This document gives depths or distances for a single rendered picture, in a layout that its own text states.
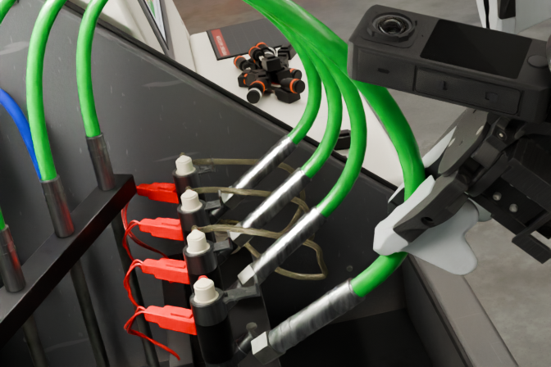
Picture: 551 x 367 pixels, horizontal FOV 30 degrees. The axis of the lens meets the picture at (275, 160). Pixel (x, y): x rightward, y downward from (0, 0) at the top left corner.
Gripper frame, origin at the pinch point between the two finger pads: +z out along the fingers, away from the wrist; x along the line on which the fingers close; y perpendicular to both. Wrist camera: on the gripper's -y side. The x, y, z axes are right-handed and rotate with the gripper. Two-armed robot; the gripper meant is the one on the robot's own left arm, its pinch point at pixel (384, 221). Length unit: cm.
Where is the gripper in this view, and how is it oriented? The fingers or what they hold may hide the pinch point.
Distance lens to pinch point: 68.1
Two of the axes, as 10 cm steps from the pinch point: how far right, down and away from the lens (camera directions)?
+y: 8.1, 5.8, 0.8
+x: 3.9, -6.4, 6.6
